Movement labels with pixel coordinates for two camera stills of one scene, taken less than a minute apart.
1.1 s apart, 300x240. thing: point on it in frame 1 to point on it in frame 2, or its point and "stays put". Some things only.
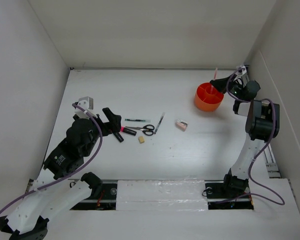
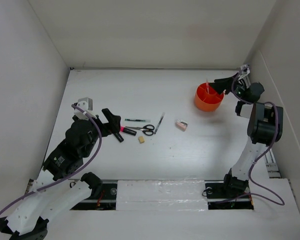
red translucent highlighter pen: [215, 76] to [207, 86]
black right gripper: [221, 84] stays put
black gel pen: [162, 116] stays put
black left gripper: [114, 124] stays put
